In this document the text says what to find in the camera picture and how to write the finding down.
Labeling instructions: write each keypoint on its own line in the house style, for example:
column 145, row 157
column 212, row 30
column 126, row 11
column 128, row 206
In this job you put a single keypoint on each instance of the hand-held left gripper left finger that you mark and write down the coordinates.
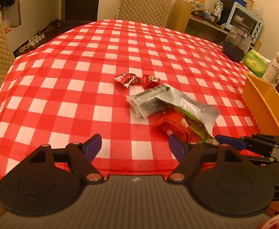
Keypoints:
column 93, row 145

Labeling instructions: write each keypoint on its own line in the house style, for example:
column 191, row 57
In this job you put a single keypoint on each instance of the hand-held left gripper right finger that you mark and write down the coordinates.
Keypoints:
column 177, row 146

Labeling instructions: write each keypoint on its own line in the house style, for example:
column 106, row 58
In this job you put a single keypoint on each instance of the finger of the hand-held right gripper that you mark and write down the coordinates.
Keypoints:
column 261, row 159
column 228, row 142

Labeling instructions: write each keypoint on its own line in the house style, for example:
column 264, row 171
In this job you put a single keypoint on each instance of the red snack packet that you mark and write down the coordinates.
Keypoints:
column 175, row 126

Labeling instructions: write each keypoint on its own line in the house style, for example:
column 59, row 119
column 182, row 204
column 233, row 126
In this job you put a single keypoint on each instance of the large silver green snack packet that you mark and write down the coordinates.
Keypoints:
column 189, row 105

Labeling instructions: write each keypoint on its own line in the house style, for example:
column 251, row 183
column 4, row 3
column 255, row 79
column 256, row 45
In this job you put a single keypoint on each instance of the silver printed snack packet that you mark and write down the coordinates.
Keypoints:
column 145, row 94
column 151, row 108

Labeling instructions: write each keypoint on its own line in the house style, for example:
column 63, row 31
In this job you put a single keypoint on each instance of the orange ribbed basket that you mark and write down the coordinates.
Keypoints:
column 261, row 100

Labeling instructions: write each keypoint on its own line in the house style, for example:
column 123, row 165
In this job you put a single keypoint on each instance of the red candy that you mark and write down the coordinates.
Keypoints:
column 151, row 80
column 126, row 79

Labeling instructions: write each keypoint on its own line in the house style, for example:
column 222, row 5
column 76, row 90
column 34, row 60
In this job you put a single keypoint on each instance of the red white checked tablecloth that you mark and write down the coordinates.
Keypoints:
column 58, row 88

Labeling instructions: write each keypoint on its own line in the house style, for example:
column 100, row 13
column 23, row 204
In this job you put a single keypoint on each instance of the green tissue pack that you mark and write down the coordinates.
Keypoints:
column 255, row 63

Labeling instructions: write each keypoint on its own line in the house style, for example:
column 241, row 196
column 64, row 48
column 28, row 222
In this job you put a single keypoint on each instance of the white thermos bottle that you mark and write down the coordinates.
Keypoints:
column 274, row 69

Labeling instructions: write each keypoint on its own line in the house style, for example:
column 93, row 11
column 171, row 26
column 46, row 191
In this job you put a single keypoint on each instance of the dark glass tumbler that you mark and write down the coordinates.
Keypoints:
column 236, row 47

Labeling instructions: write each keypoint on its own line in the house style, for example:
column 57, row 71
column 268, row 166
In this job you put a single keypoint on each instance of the row of shoes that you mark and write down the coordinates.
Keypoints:
column 34, row 39

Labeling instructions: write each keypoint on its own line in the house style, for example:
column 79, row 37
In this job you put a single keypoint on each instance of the wooden shelf unit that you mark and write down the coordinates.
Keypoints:
column 201, row 22

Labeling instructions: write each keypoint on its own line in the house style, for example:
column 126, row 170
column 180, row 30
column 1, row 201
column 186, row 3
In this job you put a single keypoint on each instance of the light blue toaster oven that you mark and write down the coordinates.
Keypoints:
column 244, row 19

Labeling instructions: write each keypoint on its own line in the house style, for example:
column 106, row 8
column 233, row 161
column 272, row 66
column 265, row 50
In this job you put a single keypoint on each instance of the brown cardboard board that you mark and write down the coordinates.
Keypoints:
column 180, row 14

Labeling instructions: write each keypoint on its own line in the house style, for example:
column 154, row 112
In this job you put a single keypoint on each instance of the glass jar of nuts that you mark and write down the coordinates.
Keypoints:
column 249, row 3

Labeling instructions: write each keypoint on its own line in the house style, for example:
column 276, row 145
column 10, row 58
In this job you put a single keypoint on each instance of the orange lid plastic jar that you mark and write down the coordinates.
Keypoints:
column 197, row 4

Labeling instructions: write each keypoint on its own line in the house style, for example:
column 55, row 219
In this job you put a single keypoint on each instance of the blue box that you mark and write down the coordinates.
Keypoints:
column 239, row 1

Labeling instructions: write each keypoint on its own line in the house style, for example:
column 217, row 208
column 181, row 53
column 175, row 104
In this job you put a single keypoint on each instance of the dark wooden door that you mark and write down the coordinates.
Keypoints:
column 82, row 0

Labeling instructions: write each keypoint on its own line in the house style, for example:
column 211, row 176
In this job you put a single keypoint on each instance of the white cabinet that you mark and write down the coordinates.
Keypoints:
column 39, row 2

